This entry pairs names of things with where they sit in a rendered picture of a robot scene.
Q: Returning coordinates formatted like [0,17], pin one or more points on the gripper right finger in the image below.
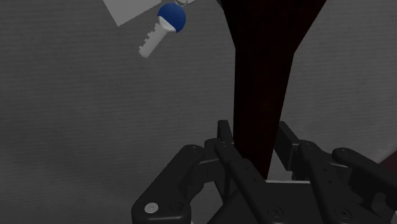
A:
[325,173]

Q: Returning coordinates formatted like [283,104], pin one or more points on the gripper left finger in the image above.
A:
[173,183]

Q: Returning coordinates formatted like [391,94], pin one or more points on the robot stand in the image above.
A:
[263,77]

